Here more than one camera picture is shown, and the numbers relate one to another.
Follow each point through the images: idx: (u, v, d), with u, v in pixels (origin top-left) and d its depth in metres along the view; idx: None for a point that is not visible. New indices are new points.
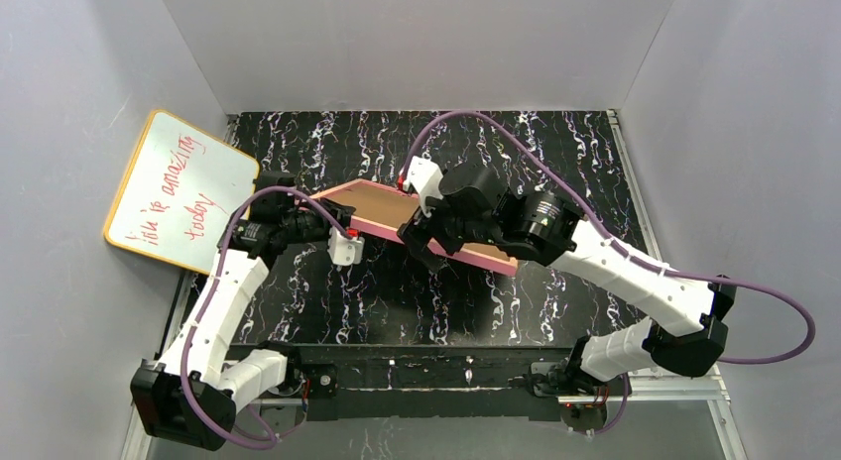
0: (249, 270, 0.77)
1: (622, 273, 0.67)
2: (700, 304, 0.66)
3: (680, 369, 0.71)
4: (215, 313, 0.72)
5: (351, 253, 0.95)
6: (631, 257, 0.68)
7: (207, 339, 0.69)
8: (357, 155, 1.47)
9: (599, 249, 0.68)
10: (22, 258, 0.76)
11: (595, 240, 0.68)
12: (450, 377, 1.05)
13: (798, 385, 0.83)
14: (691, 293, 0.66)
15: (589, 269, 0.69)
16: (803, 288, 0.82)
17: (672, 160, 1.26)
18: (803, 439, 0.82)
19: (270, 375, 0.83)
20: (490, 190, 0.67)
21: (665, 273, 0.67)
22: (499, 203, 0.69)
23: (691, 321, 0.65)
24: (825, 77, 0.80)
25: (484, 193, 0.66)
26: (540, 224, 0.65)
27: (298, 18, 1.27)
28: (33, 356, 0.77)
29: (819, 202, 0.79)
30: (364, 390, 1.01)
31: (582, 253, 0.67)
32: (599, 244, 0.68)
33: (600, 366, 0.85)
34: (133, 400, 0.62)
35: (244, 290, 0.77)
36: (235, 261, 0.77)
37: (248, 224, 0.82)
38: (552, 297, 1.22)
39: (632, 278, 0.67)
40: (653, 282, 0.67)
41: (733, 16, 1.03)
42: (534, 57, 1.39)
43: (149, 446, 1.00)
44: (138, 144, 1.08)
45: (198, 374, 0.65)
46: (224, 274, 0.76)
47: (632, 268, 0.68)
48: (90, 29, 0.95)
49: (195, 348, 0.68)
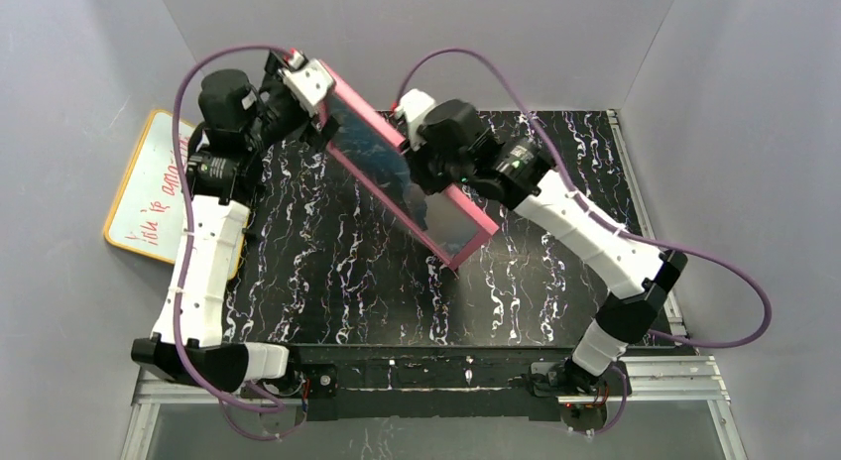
0: (224, 223, 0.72)
1: (579, 226, 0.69)
2: (646, 267, 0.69)
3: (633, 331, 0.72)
4: (199, 275, 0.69)
5: (314, 74, 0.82)
6: (590, 212, 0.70)
7: (197, 303, 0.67)
8: None
9: (561, 200, 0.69)
10: (21, 259, 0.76)
11: (558, 190, 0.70)
12: (450, 377, 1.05)
13: (796, 384, 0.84)
14: (641, 258, 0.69)
15: (548, 219, 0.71)
16: (801, 288, 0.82)
17: (671, 161, 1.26)
18: (805, 441, 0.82)
19: (271, 363, 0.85)
20: (469, 128, 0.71)
21: (620, 233, 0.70)
22: (478, 142, 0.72)
23: (635, 283, 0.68)
24: (824, 78, 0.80)
25: (462, 128, 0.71)
26: (512, 169, 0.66)
27: (297, 18, 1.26)
28: (31, 356, 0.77)
29: (819, 202, 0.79)
30: (364, 390, 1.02)
31: (543, 199, 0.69)
32: (560, 193, 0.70)
33: (582, 351, 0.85)
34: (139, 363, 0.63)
35: (225, 242, 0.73)
36: (204, 211, 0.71)
37: (211, 161, 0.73)
38: (552, 297, 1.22)
39: (587, 232, 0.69)
40: (606, 240, 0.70)
41: (732, 16, 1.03)
42: (534, 58, 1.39)
43: (149, 445, 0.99)
44: (139, 144, 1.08)
45: (195, 341, 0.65)
46: (198, 227, 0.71)
47: (589, 223, 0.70)
48: (90, 30, 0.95)
49: (187, 314, 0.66)
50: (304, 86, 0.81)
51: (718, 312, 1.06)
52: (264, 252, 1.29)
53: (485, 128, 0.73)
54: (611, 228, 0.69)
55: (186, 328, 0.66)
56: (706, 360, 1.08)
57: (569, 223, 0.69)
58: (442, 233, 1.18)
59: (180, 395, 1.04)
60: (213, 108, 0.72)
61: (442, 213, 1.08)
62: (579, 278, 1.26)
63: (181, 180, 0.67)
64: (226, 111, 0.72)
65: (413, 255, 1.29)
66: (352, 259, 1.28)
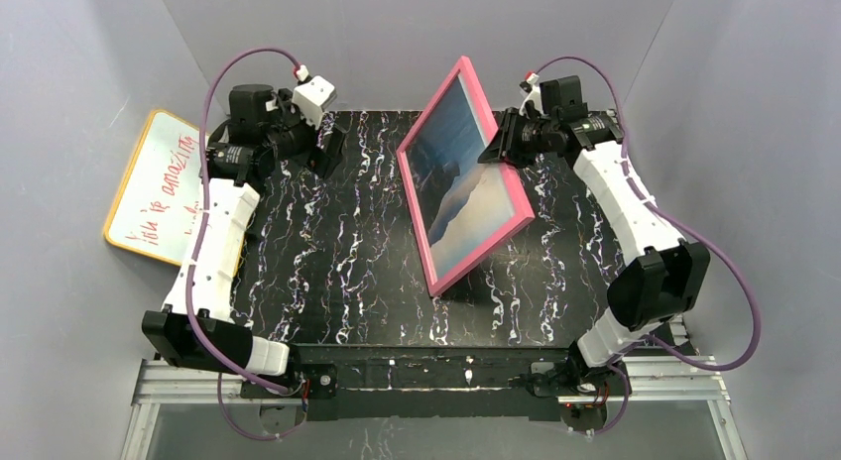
0: (238, 203, 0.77)
1: (611, 184, 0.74)
2: (660, 239, 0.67)
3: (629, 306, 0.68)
4: (213, 250, 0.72)
5: (318, 83, 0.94)
6: (629, 178, 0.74)
7: (209, 276, 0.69)
8: (357, 155, 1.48)
9: (609, 163, 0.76)
10: (21, 258, 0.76)
11: (612, 156, 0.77)
12: (450, 376, 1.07)
13: (797, 383, 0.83)
14: (658, 231, 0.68)
15: (593, 176, 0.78)
16: (804, 288, 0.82)
17: (672, 161, 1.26)
18: (806, 441, 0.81)
19: (273, 358, 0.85)
20: (565, 91, 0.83)
21: (647, 204, 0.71)
22: (570, 106, 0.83)
23: (637, 245, 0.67)
24: (824, 77, 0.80)
25: (559, 90, 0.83)
26: (581, 129, 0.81)
27: (298, 17, 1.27)
28: (30, 356, 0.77)
29: (820, 201, 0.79)
30: (364, 390, 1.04)
31: (592, 157, 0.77)
32: (611, 159, 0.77)
33: (588, 338, 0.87)
34: (148, 339, 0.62)
35: (237, 222, 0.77)
36: (224, 194, 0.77)
37: (228, 150, 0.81)
38: (552, 297, 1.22)
39: (616, 190, 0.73)
40: (631, 205, 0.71)
41: (731, 16, 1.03)
42: (535, 57, 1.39)
43: (149, 446, 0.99)
44: (139, 143, 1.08)
45: (206, 311, 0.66)
46: (213, 207, 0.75)
47: (625, 187, 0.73)
48: (90, 30, 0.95)
49: (200, 286, 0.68)
50: (312, 96, 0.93)
51: (717, 311, 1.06)
52: (264, 252, 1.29)
53: (581, 100, 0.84)
54: (641, 196, 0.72)
55: (198, 300, 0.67)
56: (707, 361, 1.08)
57: (603, 177, 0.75)
58: (459, 227, 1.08)
59: (180, 395, 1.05)
60: (240, 105, 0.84)
61: (481, 200, 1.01)
62: (579, 278, 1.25)
63: (202, 162, 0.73)
64: (251, 107, 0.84)
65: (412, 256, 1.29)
66: (352, 259, 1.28)
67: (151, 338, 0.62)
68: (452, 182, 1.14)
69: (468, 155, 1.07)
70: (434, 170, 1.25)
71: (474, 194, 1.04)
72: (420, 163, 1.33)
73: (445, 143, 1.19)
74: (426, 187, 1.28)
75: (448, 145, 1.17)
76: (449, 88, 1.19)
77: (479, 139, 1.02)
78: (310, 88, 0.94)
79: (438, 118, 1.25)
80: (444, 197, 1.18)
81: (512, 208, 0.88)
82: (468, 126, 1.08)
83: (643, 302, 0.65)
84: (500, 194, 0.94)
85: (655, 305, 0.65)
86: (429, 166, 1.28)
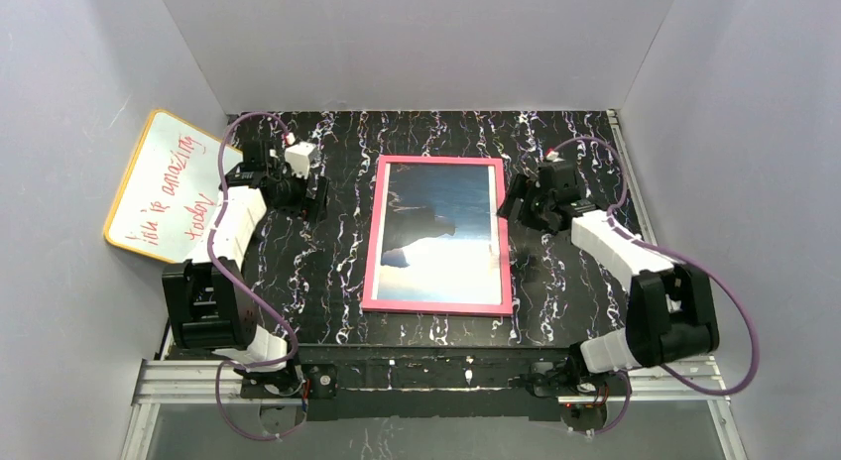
0: (255, 197, 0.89)
1: (603, 236, 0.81)
2: (649, 262, 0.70)
3: (667, 357, 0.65)
4: (232, 221, 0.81)
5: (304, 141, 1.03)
6: (616, 229, 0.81)
7: (228, 238, 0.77)
8: (357, 155, 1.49)
9: (599, 223, 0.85)
10: (22, 259, 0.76)
11: (598, 217, 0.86)
12: (451, 377, 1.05)
13: (794, 383, 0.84)
14: (651, 259, 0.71)
15: (590, 238, 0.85)
16: (803, 289, 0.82)
17: (671, 161, 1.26)
18: (804, 440, 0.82)
19: (274, 348, 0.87)
20: (558, 176, 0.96)
21: (635, 243, 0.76)
22: (564, 189, 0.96)
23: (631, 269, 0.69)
24: (824, 79, 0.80)
25: (554, 175, 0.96)
26: (571, 208, 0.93)
27: (298, 18, 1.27)
28: (31, 357, 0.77)
29: (819, 203, 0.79)
30: (363, 390, 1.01)
31: (584, 222, 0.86)
32: (599, 219, 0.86)
33: (595, 352, 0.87)
34: (167, 293, 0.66)
35: (251, 213, 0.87)
36: (242, 191, 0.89)
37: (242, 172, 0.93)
38: (552, 297, 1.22)
39: (608, 239, 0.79)
40: (624, 247, 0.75)
41: (732, 16, 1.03)
42: (536, 57, 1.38)
43: (149, 446, 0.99)
44: (139, 144, 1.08)
45: (226, 257, 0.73)
46: (231, 200, 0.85)
47: (614, 236, 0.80)
48: (91, 32, 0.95)
49: (220, 243, 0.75)
50: (299, 150, 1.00)
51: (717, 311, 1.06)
52: (264, 252, 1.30)
53: (575, 184, 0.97)
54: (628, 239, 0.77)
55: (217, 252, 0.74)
56: (706, 360, 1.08)
57: (594, 232, 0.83)
58: (432, 273, 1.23)
59: (180, 394, 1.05)
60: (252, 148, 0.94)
61: (467, 270, 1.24)
62: (579, 278, 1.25)
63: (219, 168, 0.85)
64: (261, 150, 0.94)
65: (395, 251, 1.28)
66: (352, 259, 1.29)
67: (169, 291, 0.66)
68: (439, 235, 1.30)
69: (471, 228, 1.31)
70: (422, 208, 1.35)
71: (462, 262, 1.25)
72: (408, 188, 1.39)
73: (447, 199, 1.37)
74: (409, 215, 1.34)
75: (449, 203, 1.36)
76: (471, 169, 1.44)
77: (490, 230, 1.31)
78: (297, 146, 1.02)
79: (445, 176, 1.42)
80: (426, 237, 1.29)
81: (500, 298, 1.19)
82: (482, 211, 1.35)
83: (663, 340, 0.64)
84: (490, 279, 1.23)
85: (680, 345, 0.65)
86: (417, 199, 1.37)
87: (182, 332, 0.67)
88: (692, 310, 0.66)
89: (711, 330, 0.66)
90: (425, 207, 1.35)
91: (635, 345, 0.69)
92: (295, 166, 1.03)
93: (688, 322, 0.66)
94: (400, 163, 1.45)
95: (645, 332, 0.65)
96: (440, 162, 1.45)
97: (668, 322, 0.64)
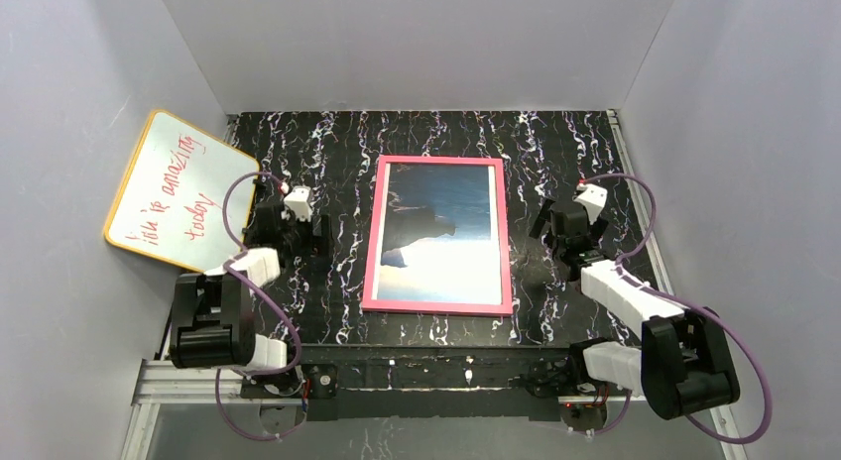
0: (273, 252, 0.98)
1: (610, 284, 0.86)
2: (660, 308, 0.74)
3: (687, 408, 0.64)
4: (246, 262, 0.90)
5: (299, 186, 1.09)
6: (623, 276, 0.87)
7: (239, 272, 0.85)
8: (357, 155, 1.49)
9: (607, 271, 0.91)
10: (22, 258, 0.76)
11: (606, 266, 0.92)
12: (450, 376, 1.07)
13: (794, 383, 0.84)
14: (660, 304, 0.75)
15: (598, 286, 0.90)
16: (803, 289, 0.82)
17: (671, 161, 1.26)
18: (804, 440, 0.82)
19: (273, 357, 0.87)
20: (571, 226, 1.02)
21: (644, 288, 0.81)
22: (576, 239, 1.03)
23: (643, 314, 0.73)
24: (824, 78, 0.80)
25: (568, 224, 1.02)
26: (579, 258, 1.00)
27: (298, 19, 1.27)
28: (32, 356, 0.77)
29: (819, 202, 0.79)
30: (364, 390, 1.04)
31: (592, 271, 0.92)
32: (607, 268, 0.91)
33: (597, 361, 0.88)
34: (178, 301, 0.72)
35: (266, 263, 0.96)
36: (263, 248, 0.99)
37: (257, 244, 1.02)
38: (552, 297, 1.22)
39: (615, 286, 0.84)
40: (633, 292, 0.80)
41: (732, 15, 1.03)
42: (536, 57, 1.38)
43: (149, 446, 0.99)
44: (139, 144, 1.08)
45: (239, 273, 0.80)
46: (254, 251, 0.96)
47: (621, 282, 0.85)
48: (91, 32, 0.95)
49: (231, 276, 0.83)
50: (298, 198, 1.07)
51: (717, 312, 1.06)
52: None
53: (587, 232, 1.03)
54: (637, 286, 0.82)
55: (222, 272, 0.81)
56: None
57: (602, 279, 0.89)
58: (432, 273, 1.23)
59: (180, 394, 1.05)
60: (264, 214, 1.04)
61: (467, 270, 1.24)
62: None
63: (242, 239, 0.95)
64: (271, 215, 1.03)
65: (396, 253, 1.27)
66: (352, 259, 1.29)
67: (179, 299, 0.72)
68: (439, 235, 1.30)
69: (471, 228, 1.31)
70: (422, 208, 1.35)
71: (462, 262, 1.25)
72: (408, 188, 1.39)
73: (447, 199, 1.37)
74: (409, 215, 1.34)
75: (449, 203, 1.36)
76: (471, 169, 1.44)
77: (490, 229, 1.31)
78: (294, 193, 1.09)
79: (445, 176, 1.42)
80: (426, 238, 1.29)
81: (500, 298, 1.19)
82: (482, 210, 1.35)
83: (680, 388, 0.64)
84: (490, 279, 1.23)
85: (699, 395, 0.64)
86: (417, 199, 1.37)
87: (180, 351, 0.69)
88: (709, 358, 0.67)
89: (730, 378, 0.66)
90: (425, 207, 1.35)
91: (652, 395, 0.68)
92: (299, 211, 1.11)
93: (705, 371, 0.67)
94: (400, 163, 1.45)
95: (661, 383, 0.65)
96: (440, 162, 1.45)
97: (684, 371, 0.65)
